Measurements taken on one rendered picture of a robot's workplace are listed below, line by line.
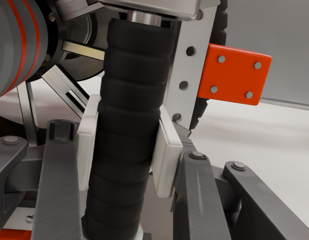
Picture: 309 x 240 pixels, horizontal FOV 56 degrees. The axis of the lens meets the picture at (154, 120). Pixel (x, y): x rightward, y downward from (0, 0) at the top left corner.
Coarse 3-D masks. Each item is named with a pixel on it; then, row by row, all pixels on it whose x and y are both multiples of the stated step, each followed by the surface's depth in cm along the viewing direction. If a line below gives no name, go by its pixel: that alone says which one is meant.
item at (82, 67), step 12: (96, 0) 80; (96, 12) 81; (108, 12) 81; (72, 24) 77; (84, 24) 78; (96, 24) 82; (72, 36) 78; (84, 36) 79; (96, 36) 83; (48, 60) 84; (72, 60) 85; (84, 60) 85; (96, 60) 85; (72, 72) 86; (84, 72) 86; (96, 72) 87
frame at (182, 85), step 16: (208, 0) 34; (208, 16) 35; (176, 32) 39; (192, 32) 36; (208, 32) 36; (176, 48) 36; (192, 48) 40; (176, 64) 37; (192, 64) 37; (176, 80) 37; (192, 80) 38; (176, 96) 38; (192, 96) 38; (176, 112) 39; (192, 112) 39; (176, 128) 39; (32, 192) 45; (80, 192) 41; (16, 208) 41; (32, 208) 41; (80, 208) 42; (16, 224) 42; (32, 224) 42
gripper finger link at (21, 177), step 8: (32, 152) 12; (40, 152) 12; (24, 160) 11; (32, 160) 11; (40, 160) 11; (16, 168) 11; (24, 168) 11; (32, 168) 11; (40, 168) 12; (8, 176) 11; (16, 176) 11; (24, 176) 11; (32, 176) 12; (8, 184) 11; (16, 184) 11; (24, 184) 12; (32, 184) 12
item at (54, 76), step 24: (48, 0) 42; (72, 0) 42; (48, 24) 47; (168, 24) 45; (48, 48) 48; (72, 48) 45; (96, 48) 45; (48, 72) 45; (24, 96) 46; (72, 96) 49; (0, 120) 66; (24, 120) 48
